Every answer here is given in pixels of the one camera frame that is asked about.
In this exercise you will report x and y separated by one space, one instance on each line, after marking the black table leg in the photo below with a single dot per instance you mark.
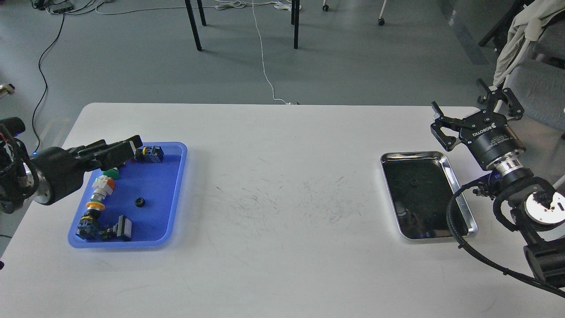
295 11
192 21

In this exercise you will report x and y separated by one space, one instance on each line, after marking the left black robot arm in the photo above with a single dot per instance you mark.
18 179

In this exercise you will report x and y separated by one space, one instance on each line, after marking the green push button switch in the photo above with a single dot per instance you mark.
112 173

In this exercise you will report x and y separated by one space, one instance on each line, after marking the silver metal tray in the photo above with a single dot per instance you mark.
420 211

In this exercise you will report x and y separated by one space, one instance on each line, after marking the white orange push button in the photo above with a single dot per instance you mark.
103 186

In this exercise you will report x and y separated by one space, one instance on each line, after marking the beige cloth on chair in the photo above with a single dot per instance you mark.
526 27

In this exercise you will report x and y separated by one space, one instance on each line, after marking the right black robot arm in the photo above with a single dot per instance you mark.
522 201

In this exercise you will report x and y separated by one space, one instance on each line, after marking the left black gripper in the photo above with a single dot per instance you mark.
58 169

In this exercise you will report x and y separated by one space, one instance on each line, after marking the blue plastic tray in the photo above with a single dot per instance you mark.
158 183

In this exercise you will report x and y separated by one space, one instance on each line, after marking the black table leg right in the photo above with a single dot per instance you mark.
295 11

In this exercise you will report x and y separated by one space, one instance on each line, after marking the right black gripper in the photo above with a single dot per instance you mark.
494 141

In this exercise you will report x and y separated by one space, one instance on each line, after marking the yellow push button switch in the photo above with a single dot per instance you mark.
89 226

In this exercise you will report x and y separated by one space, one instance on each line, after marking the black square switch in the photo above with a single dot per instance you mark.
121 230

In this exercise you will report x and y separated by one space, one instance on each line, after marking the grey office chair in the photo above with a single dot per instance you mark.
538 80

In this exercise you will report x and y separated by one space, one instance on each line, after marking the red button black switch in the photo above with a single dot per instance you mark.
149 154

